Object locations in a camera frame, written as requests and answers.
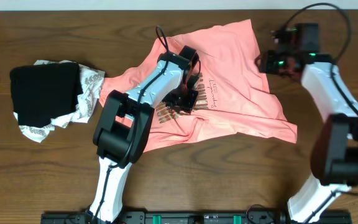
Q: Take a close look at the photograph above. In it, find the pink t-shirt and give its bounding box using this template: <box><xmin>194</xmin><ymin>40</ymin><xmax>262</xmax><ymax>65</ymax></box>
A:
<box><xmin>99</xmin><ymin>19</ymin><xmax>298</xmax><ymax>153</ymax></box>

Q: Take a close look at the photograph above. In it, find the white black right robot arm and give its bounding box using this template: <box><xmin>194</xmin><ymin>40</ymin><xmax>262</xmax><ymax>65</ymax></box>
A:
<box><xmin>255</xmin><ymin>24</ymin><xmax>358</xmax><ymax>223</ymax></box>

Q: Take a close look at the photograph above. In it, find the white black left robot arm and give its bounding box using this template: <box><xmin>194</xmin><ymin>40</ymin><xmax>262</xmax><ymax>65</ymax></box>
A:
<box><xmin>86</xmin><ymin>46</ymin><xmax>201</xmax><ymax>223</ymax></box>

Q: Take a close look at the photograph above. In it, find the white leaf-patterned garment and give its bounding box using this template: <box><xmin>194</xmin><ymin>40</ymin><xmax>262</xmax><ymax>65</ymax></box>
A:
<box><xmin>19</xmin><ymin>64</ymin><xmax>105</xmax><ymax>143</ymax></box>

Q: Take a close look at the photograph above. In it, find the black folded garment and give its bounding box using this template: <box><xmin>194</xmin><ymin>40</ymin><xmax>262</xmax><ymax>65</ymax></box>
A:
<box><xmin>10</xmin><ymin>62</ymin><xmax>83</xmax><ymax>128</ymax></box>

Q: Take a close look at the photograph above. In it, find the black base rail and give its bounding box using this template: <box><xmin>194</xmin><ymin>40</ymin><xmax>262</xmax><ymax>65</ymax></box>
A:
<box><xmin>40</xmin><ymin>210</ymin><xmax>353</xmax><ymax>224</ymax></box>

